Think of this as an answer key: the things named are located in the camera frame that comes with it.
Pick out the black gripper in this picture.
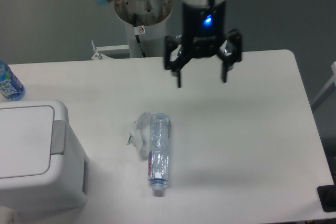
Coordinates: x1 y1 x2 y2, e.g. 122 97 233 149
163 0 243 89

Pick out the white trash can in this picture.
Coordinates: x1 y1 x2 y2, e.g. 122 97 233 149
1 100 89 211

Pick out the crumpled white tissue paper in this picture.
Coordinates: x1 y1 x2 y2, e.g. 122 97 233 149
127 112 151 160

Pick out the clear crushed plastic bottle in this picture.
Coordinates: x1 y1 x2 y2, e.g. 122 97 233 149
148 113 171 197

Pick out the blue labelled drink bottle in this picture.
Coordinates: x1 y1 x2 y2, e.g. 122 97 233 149
1 61 25 101

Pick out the black clamp at table edge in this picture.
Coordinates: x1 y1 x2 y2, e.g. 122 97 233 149
317 185 335 212

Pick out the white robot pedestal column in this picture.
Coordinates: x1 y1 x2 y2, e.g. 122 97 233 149
116 8 173 58

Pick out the black cable on pedestal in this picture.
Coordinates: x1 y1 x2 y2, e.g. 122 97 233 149
132 13 147 58

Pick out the white pedestal base frame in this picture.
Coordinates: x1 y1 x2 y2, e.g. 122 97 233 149
91 40 130 60

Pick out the white frame at right edge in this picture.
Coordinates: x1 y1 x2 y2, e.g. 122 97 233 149
310 62 335 112

